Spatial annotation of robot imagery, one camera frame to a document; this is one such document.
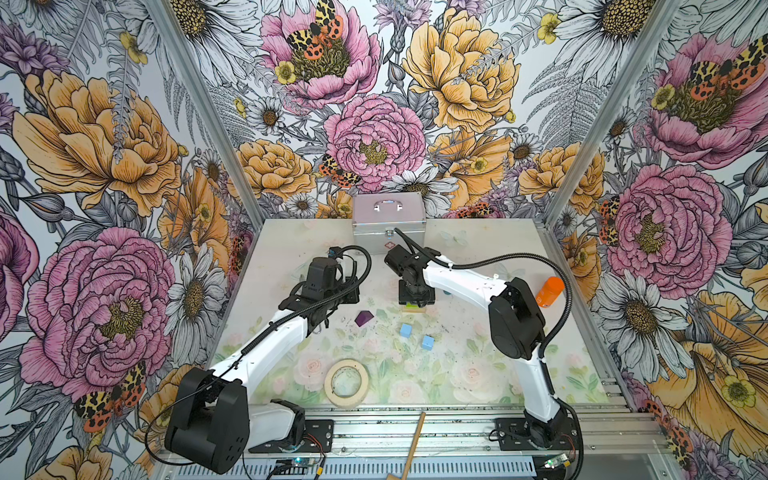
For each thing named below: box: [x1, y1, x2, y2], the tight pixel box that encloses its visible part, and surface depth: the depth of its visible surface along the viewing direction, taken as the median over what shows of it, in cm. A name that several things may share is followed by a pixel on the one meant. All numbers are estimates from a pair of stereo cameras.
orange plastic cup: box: [536, 276, 565, 308], surface depth 95 cm
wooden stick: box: [402, 412, 426, 480], surface depth 76 cm
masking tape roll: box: [324, 359, 369, 409], surface depth 81 cm
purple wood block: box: [354, 310, 375, 327], surface depth 96 cm
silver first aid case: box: [352, 192, 426, 255], surface depth 107 cm
